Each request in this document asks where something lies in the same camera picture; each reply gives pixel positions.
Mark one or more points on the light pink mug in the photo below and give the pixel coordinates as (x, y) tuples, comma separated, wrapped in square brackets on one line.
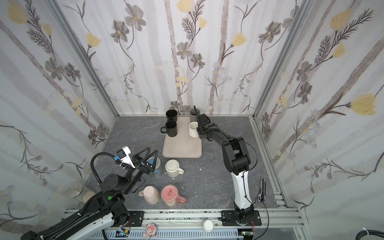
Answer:
[(150, 194)]

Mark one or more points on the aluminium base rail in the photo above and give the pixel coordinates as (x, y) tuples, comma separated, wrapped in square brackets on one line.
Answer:
[(277, 224)]

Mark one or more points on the pink toy figure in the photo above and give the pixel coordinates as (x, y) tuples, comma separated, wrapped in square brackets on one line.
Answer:
[(150, 231)]

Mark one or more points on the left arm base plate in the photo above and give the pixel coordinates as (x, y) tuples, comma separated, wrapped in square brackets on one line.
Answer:
[(136, 218)]

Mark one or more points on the blue butterfly mug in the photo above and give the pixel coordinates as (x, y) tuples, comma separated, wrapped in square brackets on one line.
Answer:
[(158, 167)]

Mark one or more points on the white ribbed mug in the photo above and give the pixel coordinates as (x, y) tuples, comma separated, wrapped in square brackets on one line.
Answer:
[(193, 129)]

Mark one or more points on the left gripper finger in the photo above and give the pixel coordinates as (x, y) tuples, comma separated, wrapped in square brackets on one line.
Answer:
[(151, 167), (141, 156)]

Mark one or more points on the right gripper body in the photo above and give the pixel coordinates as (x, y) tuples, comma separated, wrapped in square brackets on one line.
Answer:
[(202, 127)]

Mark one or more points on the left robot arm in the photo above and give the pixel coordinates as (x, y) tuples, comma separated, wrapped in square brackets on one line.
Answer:
[(106, 208)]

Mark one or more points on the cream white mug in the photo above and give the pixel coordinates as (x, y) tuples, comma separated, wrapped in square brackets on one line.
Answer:
[(173, 168)]

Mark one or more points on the grey ceramic mug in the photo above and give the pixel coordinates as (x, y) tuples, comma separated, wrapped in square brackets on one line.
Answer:
[(193, 115)]

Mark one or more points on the beige rectangular tray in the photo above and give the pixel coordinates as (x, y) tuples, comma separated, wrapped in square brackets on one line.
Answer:
[(182, 145)]

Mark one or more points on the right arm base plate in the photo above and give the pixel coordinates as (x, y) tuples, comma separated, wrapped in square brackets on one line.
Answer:
[(231, 218)]

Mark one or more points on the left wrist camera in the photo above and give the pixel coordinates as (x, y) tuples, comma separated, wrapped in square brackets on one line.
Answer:
[(123, 159)]

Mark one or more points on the dark pink mug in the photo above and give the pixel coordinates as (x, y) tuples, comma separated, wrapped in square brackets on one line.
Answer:
[(171, 197)]

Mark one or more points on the white round knob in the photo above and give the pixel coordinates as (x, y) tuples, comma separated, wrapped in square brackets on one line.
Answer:
[(208, 226)]

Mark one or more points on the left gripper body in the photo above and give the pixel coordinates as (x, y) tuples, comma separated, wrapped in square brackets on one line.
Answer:
[(141, 169)]

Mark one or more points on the black and white mug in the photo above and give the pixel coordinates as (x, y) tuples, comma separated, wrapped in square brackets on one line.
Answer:
[(172, 115)]

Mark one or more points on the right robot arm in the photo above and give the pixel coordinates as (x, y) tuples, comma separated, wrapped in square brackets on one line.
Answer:
[(236, 160)]

